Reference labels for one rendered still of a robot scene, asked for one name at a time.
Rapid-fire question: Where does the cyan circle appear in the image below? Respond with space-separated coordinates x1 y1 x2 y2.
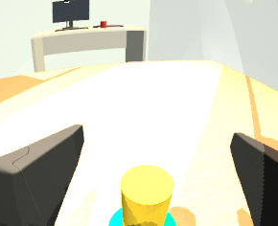
107 207 176 226

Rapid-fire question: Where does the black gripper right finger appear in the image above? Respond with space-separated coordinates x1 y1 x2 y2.
229 132 278 226

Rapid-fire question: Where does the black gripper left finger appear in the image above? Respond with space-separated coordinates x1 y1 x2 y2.
0 124 84 226

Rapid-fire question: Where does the yellow cylinder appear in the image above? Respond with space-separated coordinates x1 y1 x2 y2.
120 164 174 226

